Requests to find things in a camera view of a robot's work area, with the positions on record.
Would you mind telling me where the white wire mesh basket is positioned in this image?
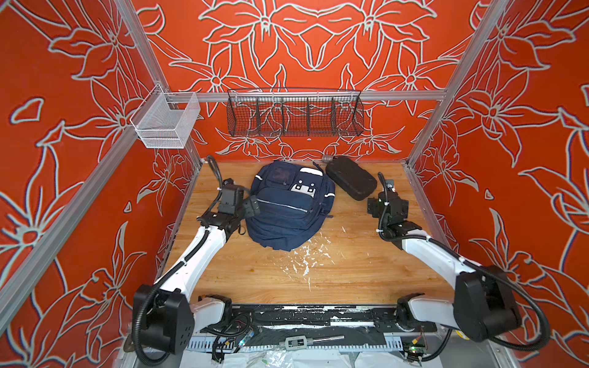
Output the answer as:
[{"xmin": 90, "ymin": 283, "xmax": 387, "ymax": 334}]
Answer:
[{"xmin": 130, "ymin": 84, "xmax": 201, "ymax": 149}]

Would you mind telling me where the black wire wall basket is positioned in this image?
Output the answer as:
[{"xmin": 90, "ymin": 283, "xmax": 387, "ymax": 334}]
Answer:
[{"xmin": 226, "ymin": 87, "xmax": 365, "ymax": 138}]

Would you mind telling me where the black hard zip case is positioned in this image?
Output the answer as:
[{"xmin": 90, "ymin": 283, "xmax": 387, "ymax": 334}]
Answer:
[{"xmin": 325, "ymin": 156, "xmax": 377, "ymax": 201}]

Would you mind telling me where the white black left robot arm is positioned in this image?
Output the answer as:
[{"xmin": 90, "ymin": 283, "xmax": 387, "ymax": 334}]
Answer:
[{"xmin": 130, "ymin": 196, "xmax": 260, "ymax": 367}]

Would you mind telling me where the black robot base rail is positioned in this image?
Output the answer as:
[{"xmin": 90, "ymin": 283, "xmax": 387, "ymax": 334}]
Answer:
[{"xmin": 232, "ymin": 304, "xmax": 438, "ymax": 334}]

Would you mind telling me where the navy blue student backpack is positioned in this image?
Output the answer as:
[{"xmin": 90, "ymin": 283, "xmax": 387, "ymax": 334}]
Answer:
[{"xmin": 246, "ymin": 161, "xmax": 336, "ymax": 251}]

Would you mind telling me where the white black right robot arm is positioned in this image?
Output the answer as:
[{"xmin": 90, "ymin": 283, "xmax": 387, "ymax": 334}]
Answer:
[{"xmin": 368, "ymin": 189, "xmax": 551, "ymax": 351}]

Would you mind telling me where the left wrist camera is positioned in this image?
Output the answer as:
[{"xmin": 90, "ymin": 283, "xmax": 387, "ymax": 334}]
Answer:
[{"xmin": 218, "ymin": 184, "xmax": 249, "ymax": 216}]

